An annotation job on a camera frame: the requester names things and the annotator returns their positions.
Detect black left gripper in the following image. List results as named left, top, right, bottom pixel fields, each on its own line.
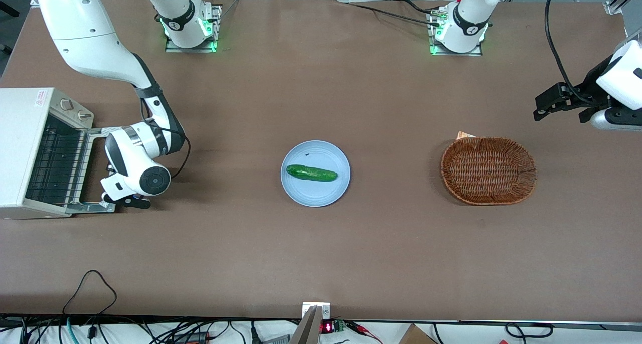
left=533, top=56, right=615, bottom=122

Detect toaster oven glass door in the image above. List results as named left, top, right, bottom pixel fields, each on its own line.
left=65, top=126, right=133, bottom=215

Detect white toaster oven body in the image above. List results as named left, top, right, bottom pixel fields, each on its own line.
left=0, top=87, right=95, bottom=220

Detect brown wicker oval basket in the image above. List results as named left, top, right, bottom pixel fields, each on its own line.
left=440, top=136, right=538, bottom=206

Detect black power adapter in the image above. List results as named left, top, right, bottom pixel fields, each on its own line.
left=172, top=331, right=210, bottom=344

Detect green cucumber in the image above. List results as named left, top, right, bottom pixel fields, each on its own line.
left=286, top=164, right=338, bottom=183

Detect light blue round plate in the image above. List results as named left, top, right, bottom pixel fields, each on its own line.
left=280, top=140, right=351, bottom=208

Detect brown cardboard box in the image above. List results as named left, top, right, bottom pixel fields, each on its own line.
left=398, top=324, right=438, bottom=344

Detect red alligator clip leads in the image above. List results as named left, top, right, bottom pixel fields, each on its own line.
left=345, top=321, right=383, bottom=343

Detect wire oven rack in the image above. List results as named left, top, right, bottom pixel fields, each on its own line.
left=25, top=126, right=87, bottom=207

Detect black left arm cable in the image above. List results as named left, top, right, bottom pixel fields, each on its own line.
left=545, top=0, right=593, bottom=105

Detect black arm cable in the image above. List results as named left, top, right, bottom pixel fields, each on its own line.
left=139, top=96, right=192, bottom=180
left=545, top=0, right=593, bottom=105

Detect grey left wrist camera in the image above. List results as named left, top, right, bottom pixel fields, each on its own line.
left=579, top=107, right=642, bottom=132

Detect black looped thin cable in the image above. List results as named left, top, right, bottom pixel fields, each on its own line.
left=62, top=270, right=118, bottom=317

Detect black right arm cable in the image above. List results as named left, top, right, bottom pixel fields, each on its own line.
left=139, top=96, right=192, bottom=180

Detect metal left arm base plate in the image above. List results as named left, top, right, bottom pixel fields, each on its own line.
left=427, top=6, right=485, bottom=57

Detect short black curved cable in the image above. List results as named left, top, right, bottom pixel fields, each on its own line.
left=399, top=0, right=438, bottom=16

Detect long black table cable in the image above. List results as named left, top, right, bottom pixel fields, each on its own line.
left=346, top=2, right=442, bottom=28

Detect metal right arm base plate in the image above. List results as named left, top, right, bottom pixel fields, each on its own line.
left=165, top=4, right=223, bottom=54

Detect black coiled floor cable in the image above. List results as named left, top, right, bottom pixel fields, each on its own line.
left=505, top=322, right=554, bottom=339

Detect grey aluminium mount bar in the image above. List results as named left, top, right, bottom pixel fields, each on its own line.
left=290, top=306, right=323, bottom=344

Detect silver camera mount bracket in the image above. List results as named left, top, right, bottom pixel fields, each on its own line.
left=302, top=302, right=332, bottom=320

